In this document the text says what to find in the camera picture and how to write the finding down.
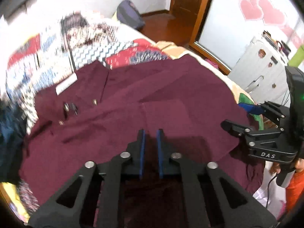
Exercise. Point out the maroon button shirt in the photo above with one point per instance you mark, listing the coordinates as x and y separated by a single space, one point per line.
96 116

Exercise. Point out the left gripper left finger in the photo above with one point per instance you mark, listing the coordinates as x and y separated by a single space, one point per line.
90 198

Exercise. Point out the patchwork patterned bedspread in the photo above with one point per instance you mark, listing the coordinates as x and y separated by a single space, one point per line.
58 51

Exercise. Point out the dark blue clothes pile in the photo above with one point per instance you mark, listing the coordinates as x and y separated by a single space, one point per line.
13 131

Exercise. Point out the person's right hand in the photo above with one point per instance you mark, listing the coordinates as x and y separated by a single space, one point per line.
298 165

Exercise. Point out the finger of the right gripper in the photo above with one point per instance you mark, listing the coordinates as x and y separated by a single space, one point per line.
251 136
273 111

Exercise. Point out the purple grey backpack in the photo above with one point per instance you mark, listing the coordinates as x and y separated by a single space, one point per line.
128 14

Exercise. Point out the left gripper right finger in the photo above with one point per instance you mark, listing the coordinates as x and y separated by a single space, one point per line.
211 198

